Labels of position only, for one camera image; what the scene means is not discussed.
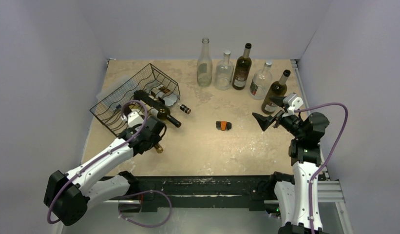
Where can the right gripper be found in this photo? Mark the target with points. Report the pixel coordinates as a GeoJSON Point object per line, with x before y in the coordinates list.
{"type": "Point", "coordinates": [278, 117]}

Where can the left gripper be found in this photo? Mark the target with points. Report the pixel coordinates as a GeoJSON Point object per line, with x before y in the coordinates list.
{"type": "Point", "coordinates": [156, 140]}

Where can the red wine bottle gold foil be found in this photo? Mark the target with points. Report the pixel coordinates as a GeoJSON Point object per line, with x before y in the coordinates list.
{"type": "Point", "coordinates": [159, 149]}

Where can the dark bottle grey foil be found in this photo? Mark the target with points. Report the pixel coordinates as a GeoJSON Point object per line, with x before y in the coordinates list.
{"type": "Point", "coordinates": [277, 89]}

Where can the dark bottle black cap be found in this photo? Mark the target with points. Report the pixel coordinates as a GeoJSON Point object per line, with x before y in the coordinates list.
{"type": "Point", "coordinates": [160, 110]}

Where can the clear bottle black cap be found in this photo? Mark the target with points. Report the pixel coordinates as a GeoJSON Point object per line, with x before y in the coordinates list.
{"type": "Point", "coordinates": [169, 98]}

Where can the dark green bottle silver foil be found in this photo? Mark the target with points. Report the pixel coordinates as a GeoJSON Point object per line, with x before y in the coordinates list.
{"type": "Point", "coordinates": [242, 69]}

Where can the clear round bottle silver cap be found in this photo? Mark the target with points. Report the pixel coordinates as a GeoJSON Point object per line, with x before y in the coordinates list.
{"type": "Point", "coordinates": [224, 72]}

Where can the tall clear bottle no cap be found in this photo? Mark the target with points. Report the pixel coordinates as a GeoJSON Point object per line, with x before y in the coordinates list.
{"type": "Point", "coordinates": [204, 65]}

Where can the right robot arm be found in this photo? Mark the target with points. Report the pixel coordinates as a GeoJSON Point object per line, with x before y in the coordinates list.
{"type": "Point", "coordinates": [298, 200]}

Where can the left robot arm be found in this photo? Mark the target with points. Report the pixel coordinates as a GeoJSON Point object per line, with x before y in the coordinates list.
{"type": "Point", "coordinates": [69, 195]}

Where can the orange hex key set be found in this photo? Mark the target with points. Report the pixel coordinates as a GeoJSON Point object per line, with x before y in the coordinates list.
{"type": "Point", "coordinates": [223, 125]}

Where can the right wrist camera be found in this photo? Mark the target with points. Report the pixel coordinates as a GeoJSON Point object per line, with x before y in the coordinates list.
{"type": "Point", "coordinates": [292, 103]}

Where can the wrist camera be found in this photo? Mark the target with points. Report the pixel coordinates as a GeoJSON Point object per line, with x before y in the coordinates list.
{"type": "Point", "coordinates": [292, 103]}
{"type": "Point", "coordinates": [133, 118]}

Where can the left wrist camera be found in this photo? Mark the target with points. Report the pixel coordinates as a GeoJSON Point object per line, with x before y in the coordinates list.
{"type": "Point", "coordinates": [133, 118]}

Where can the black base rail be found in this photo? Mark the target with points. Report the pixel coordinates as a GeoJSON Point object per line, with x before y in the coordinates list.
{"type": "Point", "coordinates": [233, 191]}

